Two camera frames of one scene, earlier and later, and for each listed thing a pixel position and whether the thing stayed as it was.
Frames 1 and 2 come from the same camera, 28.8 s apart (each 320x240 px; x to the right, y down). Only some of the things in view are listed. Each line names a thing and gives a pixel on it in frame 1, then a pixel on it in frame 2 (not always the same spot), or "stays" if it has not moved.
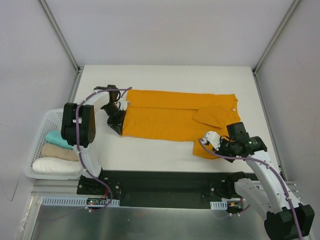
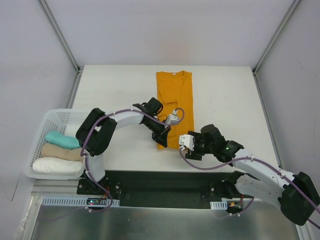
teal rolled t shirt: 55,137 stays
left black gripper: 115,119 → 161,135
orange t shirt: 201,117 → 174,90
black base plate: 192,189 stays
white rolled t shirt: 54,166 stays
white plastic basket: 51,121 stays
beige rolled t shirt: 49,150 stays
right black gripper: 225,150 → 194,150
